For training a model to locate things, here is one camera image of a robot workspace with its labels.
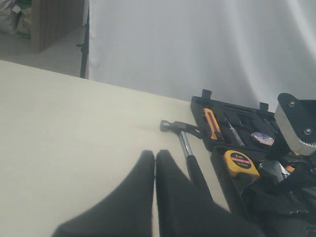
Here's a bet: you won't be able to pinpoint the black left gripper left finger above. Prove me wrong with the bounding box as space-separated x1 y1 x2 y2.
53 150 155 237

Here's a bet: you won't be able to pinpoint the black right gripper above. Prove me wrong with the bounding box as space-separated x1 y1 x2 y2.
278 148 316 213

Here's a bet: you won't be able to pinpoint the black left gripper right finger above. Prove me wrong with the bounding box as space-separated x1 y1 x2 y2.
156 150 264 237

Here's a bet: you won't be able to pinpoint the black plastic tool case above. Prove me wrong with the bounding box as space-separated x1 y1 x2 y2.
191 90 316 237

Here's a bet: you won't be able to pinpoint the claw hammer black grip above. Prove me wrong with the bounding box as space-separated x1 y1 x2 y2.
159 120 213 201

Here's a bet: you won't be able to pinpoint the PVC insulating tape roll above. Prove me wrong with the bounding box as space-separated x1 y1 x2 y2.
251 132 275 146

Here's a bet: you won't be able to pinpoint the adjustable wrench black handle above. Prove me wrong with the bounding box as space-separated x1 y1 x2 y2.
258 160 290 185

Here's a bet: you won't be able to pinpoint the yellow tape measure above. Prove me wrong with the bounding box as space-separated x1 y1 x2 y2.
224 150 260 180

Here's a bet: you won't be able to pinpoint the clear test pen screwdriver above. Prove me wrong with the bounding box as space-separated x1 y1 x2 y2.
225 118 245 147

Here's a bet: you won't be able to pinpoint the orange utility knife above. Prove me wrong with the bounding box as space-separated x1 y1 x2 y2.
203 108 224 141

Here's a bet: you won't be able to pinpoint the white backdrop cloth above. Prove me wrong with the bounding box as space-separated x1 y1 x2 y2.
89 0 316 111

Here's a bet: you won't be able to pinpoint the black backdrop stand pole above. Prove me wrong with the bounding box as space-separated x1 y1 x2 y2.
76 11 90 79

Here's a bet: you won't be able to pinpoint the brown wooden cabinet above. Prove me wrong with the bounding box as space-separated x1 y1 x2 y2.
31 0 85 52

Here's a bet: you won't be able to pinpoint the green printed bag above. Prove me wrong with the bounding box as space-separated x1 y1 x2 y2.
16 5 32 39

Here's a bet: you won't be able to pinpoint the white sack bag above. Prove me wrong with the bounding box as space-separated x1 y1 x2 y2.
0 0 21 34

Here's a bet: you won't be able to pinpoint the orange handled pliers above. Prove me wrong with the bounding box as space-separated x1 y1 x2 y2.
285 165 295 174

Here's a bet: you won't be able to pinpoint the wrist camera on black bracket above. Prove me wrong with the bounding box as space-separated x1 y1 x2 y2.
275 93 316 156

